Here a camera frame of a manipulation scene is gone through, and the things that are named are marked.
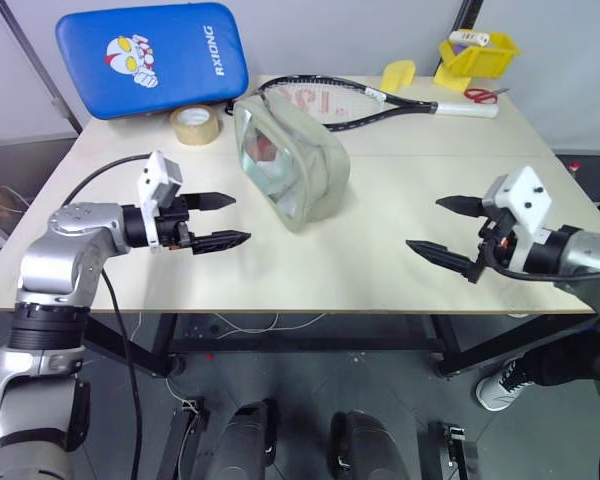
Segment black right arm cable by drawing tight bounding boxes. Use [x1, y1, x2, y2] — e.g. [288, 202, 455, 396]
[481, 238, 600, 284]

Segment red handled scissors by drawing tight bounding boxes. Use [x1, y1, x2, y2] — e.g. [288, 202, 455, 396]
[463, 87, 510, 105]

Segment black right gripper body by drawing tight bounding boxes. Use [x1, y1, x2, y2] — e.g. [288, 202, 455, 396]
[478, 205, 523, 269]

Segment black trouser leg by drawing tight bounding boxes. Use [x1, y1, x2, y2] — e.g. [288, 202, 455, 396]
[522, 327, 600, 389]

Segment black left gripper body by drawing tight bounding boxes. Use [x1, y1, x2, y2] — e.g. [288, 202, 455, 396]
[154, 195, 197, 253]

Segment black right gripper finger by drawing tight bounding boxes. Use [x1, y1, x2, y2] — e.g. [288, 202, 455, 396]
[405, 239, 484, 285]
[435, 195, 488, 219]

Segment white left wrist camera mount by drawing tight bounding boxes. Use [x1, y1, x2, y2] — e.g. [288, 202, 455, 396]
[136, 150, 185, 251]

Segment black badminton racket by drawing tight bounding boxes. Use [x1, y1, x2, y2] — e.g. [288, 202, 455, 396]
[224, 74, 500, 133]

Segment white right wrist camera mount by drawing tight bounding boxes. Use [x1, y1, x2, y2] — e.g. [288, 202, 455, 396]
[482, 166, 554, 272]

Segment black table frame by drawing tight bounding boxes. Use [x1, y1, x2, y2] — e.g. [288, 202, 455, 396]
[82, 312, 600, 381]

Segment beige transparent pouch bag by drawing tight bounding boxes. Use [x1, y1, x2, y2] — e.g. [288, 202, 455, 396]
[232, 94, 352, 234]

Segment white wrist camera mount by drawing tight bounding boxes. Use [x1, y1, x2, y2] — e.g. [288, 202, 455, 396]
[136, 150, 185, 251]
[482, 166, 554, 272]

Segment white sneaker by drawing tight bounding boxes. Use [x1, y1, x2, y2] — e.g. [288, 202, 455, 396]
[476, 355, 530, 413]

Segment white wire under table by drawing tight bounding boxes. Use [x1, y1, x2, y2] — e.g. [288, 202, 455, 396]
[212, 312, 327, 341]

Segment brown packing tape roll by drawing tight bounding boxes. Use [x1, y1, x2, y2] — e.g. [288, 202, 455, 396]
[169, 104, 221, 147]

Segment dark rounded robot foot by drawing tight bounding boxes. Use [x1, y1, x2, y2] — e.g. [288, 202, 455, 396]
[328, 409, 411, 480]
[207, 398, 279, 480]

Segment white tube in bin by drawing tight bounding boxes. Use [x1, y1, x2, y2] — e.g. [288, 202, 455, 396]
[448, 30, 491, 48]

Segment blue cartoon kick pad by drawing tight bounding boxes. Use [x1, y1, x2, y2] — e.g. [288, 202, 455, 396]
[55, 2, 250, 121]

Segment yellow plastic bin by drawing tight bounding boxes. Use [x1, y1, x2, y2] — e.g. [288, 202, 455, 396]
[433, 31, 523, 91]

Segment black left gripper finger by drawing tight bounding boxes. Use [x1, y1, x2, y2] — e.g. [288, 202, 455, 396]
[190, 230, 252, 256]
[186, 191, 237, 212]

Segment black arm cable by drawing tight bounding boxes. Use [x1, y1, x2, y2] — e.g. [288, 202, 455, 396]
[481, 238, 600, 284]
[62, 154, 148, 480]

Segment yellow plastic scoop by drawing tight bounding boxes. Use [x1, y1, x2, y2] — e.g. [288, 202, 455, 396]
[380, 59, 417, 93]

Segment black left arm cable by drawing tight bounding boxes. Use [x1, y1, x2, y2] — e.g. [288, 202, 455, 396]
[62, 154, 148, 480]

